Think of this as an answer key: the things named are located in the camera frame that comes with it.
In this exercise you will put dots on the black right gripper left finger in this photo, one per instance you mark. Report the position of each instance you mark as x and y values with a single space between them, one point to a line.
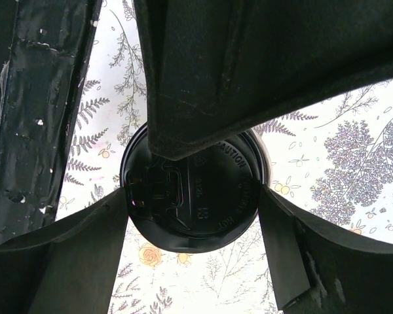
69 266

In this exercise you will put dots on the black plastic coffee lid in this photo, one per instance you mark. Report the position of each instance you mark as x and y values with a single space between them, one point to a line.
197 204

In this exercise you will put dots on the floral patterned table mat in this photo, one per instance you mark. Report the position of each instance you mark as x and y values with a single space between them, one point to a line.
334 158

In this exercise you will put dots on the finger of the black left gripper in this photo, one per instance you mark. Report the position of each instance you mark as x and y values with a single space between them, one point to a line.
216 68

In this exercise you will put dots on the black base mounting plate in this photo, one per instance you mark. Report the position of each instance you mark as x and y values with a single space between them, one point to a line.
41 85

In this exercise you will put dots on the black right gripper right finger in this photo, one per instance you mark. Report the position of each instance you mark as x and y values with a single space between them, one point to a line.
319 267

